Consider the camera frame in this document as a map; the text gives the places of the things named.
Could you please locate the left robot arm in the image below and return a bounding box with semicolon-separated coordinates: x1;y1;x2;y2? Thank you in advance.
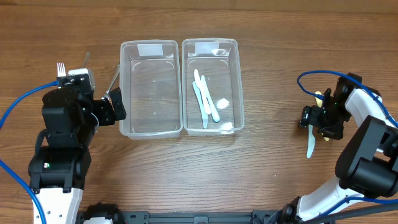
28;87;126;223

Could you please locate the white plastic utensil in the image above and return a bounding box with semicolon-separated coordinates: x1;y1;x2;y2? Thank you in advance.
194;69;211;115

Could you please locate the pale blue plastic knife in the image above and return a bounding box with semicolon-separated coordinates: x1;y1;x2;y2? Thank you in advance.
307;124;316;159

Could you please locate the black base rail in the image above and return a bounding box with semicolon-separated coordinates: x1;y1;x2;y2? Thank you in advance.
76;202;292;224

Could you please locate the metal utensil handle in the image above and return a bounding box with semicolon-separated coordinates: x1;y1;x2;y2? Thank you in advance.
81;52;90;68

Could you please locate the white plastic fork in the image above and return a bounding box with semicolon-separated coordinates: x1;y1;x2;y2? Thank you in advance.
57;62;67;78

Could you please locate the left blue cable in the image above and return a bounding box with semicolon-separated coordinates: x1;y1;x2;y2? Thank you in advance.
0;80;60;224

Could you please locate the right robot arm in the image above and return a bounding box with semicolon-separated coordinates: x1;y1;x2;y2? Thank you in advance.
278;72;397;223

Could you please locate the left clear plastic container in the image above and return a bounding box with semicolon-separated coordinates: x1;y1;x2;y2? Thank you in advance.
119;40;182;140

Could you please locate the yellow plastic knife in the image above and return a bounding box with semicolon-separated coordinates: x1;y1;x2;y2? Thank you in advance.
314;91;330;142

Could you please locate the right clear plastic container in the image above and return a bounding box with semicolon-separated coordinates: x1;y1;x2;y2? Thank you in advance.
182;38;244;136

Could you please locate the clear plastic container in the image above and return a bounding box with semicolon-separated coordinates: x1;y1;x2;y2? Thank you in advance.
182;38;244;136
119;40;182;140

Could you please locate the blue cable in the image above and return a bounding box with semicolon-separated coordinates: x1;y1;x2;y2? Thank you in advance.
297;70;398;218
0;80;60;224

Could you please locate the right blue cable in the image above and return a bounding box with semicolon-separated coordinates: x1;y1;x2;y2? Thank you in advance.
297;70;398;218

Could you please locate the black cable bottom right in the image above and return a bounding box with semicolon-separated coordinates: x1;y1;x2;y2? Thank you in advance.
298;202;398;224

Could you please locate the light blue plastic knife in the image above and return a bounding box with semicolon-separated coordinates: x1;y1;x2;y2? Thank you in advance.
192;81;208;129

